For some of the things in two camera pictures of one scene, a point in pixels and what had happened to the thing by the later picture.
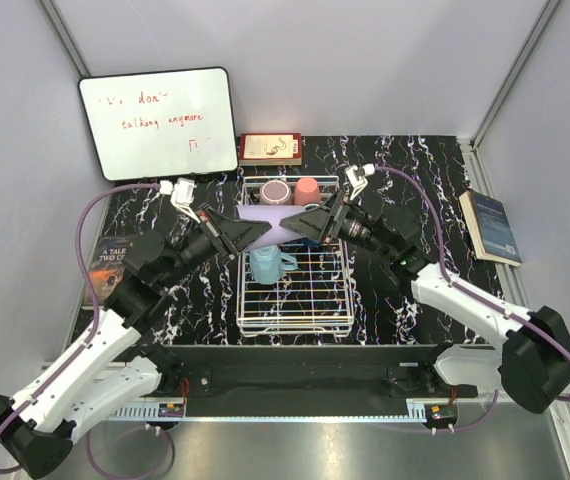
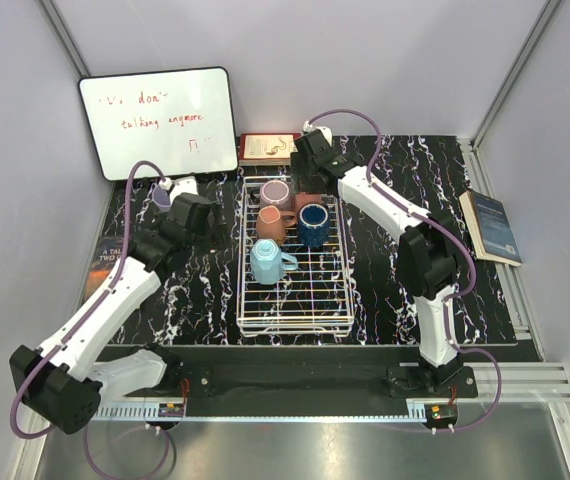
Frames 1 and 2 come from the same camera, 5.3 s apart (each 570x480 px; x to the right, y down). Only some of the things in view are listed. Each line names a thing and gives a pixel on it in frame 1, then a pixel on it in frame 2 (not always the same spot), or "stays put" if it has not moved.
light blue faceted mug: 268,263 stays put
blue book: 492,232 stays put
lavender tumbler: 272,215 to 161,198
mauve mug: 275,191 stays put
